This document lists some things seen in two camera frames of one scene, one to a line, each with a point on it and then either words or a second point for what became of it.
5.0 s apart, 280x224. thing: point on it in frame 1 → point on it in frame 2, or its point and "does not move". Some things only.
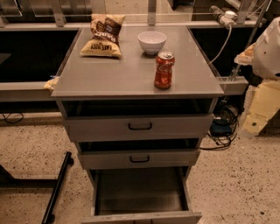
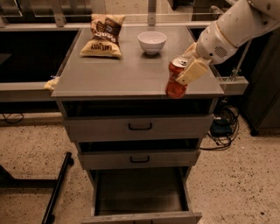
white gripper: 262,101 → 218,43
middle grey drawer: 138,158 does not move
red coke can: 165,59 → 176,89
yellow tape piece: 51,83 does not move
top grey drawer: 133,128 does not move
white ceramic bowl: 152,41 does not move
